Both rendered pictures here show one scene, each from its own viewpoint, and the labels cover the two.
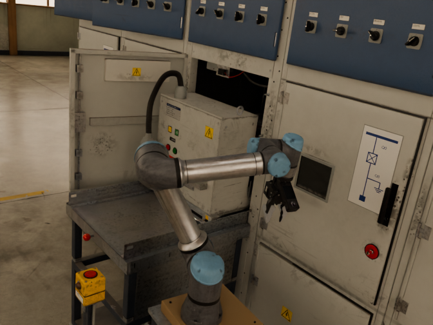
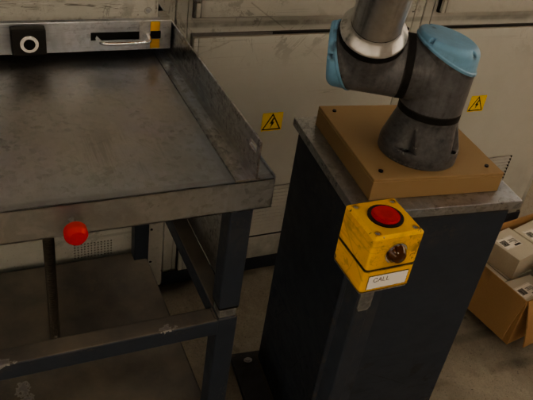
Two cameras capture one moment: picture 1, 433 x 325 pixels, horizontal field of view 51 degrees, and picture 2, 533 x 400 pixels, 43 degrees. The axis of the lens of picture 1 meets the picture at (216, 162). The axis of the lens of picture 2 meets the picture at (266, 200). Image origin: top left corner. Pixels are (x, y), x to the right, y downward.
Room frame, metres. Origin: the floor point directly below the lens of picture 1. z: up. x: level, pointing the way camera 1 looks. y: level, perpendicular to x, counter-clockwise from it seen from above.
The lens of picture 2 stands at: (1.34, 1.15, 1.41)
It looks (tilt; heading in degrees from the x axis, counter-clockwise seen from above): 35 degrees down; 284
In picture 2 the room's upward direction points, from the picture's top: 9 degrees clockwise
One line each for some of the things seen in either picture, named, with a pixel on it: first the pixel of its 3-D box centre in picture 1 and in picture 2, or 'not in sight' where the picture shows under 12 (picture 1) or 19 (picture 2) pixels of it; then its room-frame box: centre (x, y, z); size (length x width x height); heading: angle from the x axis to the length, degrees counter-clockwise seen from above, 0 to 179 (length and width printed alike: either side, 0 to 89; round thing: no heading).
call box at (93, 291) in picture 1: (89, 286); (377, 244); (1.36, 0.40, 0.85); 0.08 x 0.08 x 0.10; 42
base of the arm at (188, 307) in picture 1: (202, 304); (423, 127); (1.35, -0.01, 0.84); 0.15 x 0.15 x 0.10
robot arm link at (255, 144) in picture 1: (265, 150); not in sight; (1.50, -0.16, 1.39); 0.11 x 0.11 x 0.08; 14
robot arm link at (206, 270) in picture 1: (205, 275); (437, 68); (1.35, -0.01, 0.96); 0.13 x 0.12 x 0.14; 14
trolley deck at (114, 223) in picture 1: (157, 219); (38, 104); (1.99, 0.26, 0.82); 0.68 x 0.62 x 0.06; 132
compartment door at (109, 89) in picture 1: (129, 121); not in sight; (2.33, 0.49, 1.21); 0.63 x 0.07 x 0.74; 123
